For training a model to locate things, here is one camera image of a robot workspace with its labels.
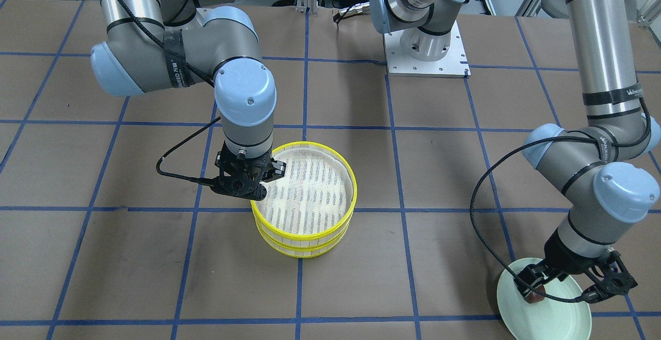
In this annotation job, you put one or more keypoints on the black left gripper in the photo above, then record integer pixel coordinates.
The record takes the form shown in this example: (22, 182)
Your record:
(564, 255)

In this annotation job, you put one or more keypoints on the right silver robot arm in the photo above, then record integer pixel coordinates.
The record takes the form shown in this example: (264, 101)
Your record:
(159, 44)

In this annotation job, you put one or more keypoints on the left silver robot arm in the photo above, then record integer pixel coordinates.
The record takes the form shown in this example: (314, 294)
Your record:
(590, 166)

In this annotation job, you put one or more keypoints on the yellow bamboo steamer layer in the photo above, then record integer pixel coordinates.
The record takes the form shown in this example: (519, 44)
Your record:
(319, 188)
(309, 246)

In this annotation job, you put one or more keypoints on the dark brown bun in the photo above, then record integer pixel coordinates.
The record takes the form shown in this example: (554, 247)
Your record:
(531, 297)

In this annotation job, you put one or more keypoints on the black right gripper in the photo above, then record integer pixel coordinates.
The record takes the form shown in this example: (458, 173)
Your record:
(278, 167)

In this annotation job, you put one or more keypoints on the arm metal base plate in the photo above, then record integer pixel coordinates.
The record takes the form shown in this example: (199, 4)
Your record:
(412, 53)

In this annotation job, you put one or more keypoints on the light green round plate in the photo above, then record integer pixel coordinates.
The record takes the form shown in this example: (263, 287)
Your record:
(548, 319)

